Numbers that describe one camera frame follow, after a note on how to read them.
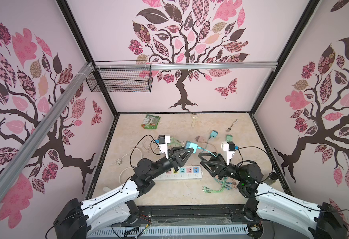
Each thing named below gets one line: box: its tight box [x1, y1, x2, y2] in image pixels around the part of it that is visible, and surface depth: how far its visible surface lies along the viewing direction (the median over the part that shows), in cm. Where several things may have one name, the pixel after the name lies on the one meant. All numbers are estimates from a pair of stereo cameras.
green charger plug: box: [226, 134, 233, 142], surface depth 106 cm
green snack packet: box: [141, 114, 162, 130], surface depth 116 cm
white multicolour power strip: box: [153, 165, 203, 181], surface depth 87 cm
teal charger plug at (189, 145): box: [185, 140, 202, 154], surface depth 59 cm
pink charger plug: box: [194, 135, 208, 144], surface depth 104 cm
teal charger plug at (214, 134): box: [210, 129, 219, 138], surface depth 108 cm
